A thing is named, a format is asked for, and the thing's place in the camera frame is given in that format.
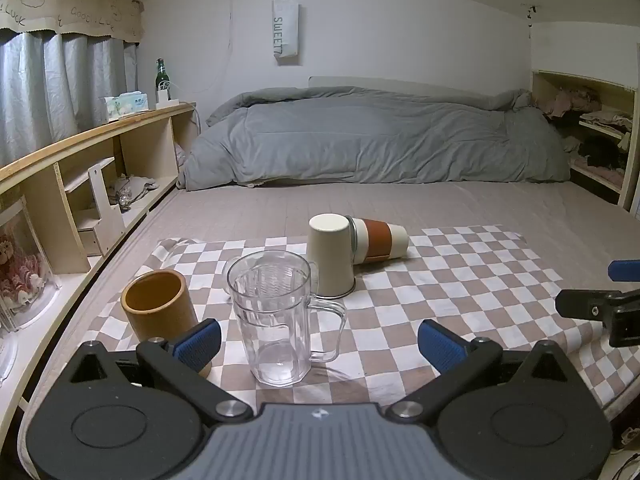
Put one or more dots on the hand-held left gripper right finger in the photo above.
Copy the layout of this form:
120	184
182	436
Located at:
440	345

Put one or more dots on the small wooden stand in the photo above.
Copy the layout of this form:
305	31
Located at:
102	210

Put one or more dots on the wooden cubby shelf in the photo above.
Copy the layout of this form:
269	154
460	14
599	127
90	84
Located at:
625	180

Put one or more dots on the grey duvet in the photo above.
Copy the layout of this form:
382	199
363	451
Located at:
375	135

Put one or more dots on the wooden bedside shelf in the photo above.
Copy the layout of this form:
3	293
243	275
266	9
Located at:
145	145

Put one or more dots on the cup with brown sleeve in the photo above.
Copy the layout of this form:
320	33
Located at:
376	240

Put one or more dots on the grey curtain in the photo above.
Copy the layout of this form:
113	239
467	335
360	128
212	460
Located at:
50	90

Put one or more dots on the white charger box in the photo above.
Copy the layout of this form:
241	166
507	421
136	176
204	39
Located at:
165	100

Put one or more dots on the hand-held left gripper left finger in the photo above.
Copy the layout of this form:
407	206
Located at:
200	342

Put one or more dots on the dark clothes pile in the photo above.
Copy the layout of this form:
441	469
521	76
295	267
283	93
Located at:
600	152

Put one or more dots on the grey crumpled cloth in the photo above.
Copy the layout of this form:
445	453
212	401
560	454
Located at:
135	187

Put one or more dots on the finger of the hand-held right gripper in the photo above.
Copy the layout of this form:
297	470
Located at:
590	305
625	270

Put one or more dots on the brown wooden cup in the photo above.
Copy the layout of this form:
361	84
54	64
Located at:
155	310

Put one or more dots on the checkered cloth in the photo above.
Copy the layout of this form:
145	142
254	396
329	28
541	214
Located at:
450	285

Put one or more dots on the pink clothes pile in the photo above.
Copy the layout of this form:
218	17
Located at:
570	100

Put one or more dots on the beige valance with drawings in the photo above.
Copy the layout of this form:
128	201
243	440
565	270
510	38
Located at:
70	5

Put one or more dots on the tissue pack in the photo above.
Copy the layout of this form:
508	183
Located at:
127	105

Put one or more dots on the white hanging bag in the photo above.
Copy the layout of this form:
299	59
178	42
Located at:
286	30

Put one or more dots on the folded beige clothes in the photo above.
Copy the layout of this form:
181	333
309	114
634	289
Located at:
607	121

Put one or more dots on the clear plastic pitcher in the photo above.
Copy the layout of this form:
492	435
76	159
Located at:
272	310

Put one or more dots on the clear box with plush toy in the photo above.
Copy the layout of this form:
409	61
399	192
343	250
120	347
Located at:
20	265

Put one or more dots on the black wall hook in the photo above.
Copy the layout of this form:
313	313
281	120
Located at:
530	12

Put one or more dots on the cream cup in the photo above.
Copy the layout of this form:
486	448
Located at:
330	255

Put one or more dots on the green glass bottle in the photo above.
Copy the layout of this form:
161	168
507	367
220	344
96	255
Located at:
162	77

